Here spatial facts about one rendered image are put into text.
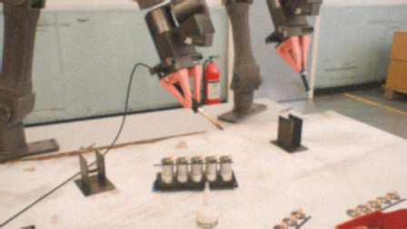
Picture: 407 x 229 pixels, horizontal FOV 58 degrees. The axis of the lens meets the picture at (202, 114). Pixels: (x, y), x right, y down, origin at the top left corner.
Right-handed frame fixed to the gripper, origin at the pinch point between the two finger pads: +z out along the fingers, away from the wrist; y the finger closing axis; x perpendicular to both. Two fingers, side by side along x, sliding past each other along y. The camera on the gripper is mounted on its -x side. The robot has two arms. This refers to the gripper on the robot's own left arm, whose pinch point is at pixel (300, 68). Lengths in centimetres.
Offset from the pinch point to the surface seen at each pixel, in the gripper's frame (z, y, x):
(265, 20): -126, 164, 207
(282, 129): 11.7, -1.7, 10.4
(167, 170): 16.3, -35.5, 3.2
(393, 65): -61, 305, 197
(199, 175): 18.7, -29.9, 2.2
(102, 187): 16, -47, 11
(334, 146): 18.8, 10.0, 7.8
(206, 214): 25.3, -36.1, -11.6
